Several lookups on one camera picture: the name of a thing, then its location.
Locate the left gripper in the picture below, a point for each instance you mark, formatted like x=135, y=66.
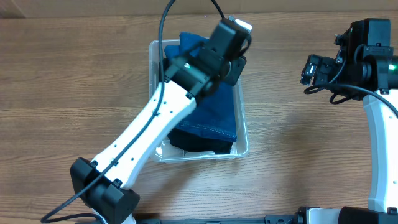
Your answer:
x=236, y=67

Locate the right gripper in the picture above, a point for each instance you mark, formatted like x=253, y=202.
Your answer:
x=319, y=72

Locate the blue denim cloth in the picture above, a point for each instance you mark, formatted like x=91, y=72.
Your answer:
x=213, y=120

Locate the black cloth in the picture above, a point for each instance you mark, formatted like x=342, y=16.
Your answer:
x=193, y=143

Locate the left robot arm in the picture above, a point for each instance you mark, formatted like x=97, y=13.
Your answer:
x=105, y=183

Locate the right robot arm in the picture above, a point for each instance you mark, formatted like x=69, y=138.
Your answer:
x=365, y=69

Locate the clear plastic container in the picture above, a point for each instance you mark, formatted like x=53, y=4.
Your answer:
x=166, y=153

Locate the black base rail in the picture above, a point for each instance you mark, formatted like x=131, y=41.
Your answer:
x=217, y=220

